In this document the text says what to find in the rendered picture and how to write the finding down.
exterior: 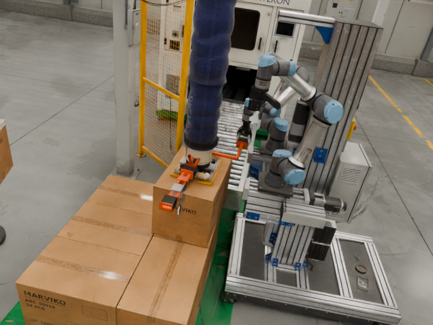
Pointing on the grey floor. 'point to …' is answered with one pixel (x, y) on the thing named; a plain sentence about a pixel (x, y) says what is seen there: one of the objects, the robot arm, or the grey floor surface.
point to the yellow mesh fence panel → (162, 83)
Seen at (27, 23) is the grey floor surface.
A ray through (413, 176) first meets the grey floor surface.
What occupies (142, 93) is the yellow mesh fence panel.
